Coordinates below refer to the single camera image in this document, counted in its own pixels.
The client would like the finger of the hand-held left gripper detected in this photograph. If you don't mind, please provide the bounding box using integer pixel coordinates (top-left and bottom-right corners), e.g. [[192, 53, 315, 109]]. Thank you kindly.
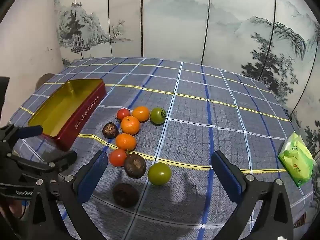
[[0, 124, 43, 153], [10, 151, 77, 175]]

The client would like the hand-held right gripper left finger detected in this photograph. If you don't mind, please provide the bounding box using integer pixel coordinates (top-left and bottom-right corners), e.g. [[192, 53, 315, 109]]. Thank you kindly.
[[29, 150, 108, 240]]

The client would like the green tomato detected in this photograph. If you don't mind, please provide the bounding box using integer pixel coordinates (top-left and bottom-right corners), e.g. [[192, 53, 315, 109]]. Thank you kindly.
[[147, 162, 172, 186], [150, 107, 167, 126]]

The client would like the dark brown passion fruit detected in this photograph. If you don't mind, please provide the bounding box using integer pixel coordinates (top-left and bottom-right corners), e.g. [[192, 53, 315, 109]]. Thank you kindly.
[[124, 153, 147, 179], [112, 183, 139, 208], [102, 122, 119, 139]]

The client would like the orange tangerine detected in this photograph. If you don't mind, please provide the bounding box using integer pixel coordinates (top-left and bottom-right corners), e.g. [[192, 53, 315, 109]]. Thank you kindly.
[[132, 106, 150, 122], [115, 133, 137, 151], [120, 116, 140, 135]]

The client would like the landscape painted folding screen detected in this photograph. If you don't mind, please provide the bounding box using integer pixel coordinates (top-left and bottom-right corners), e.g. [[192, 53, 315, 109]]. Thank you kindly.
[[54, 0, 320, 210]]

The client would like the red tomato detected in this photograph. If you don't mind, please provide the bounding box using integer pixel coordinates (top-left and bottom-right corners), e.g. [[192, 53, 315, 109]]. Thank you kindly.
[[117, 108, 131, 121], [109, 148, 127, 167]]

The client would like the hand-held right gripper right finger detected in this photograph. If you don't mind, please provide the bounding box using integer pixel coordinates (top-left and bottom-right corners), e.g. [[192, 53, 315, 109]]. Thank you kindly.
[[211, 150, 294, 240]]

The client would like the grey round millstone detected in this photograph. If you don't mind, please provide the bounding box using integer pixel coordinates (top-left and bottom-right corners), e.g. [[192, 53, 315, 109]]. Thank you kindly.
[[35, 73, 55, 90]]

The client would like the green tissue pack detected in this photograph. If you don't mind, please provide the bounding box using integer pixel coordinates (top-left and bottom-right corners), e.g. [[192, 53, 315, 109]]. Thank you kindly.
[[277, 132, 314, 188]]

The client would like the blue plaid tablecloth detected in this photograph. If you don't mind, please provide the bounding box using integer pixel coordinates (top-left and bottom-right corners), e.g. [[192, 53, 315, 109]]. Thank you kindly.
[[9, 57, 314, 240]]

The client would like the red and gold tin box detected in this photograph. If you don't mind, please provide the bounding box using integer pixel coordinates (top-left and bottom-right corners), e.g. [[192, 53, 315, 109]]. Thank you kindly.
[[27, 79, 106, 152]]

